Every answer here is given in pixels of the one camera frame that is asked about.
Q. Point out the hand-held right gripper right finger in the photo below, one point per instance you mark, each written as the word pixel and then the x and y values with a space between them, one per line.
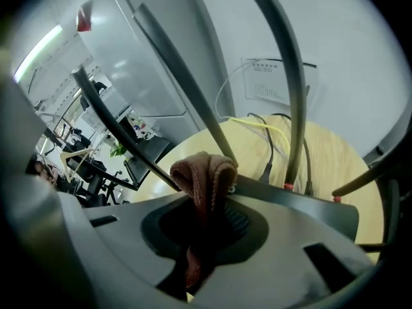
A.
pixel 273 262

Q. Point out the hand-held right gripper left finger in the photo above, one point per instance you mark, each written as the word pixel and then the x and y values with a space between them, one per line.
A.
pixel 128 237

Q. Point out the black router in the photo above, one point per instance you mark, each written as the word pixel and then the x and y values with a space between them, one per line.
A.
pixel 305 211

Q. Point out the brown cloth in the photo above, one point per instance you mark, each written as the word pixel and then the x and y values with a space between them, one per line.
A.
pixel 206 179

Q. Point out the green potted plant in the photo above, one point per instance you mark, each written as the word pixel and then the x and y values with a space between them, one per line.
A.
pixel 117 150

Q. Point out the round wooden side table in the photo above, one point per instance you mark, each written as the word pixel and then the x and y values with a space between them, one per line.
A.
pixel 338 159

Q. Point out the silver refrigerator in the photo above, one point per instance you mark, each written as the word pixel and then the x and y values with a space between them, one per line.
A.
pixel 135 85

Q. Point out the ceiling tube light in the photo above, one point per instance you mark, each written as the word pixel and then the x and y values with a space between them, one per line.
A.
pixel 38 53

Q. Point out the red paper decoration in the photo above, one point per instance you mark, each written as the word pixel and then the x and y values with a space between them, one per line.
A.
pixel 84 16

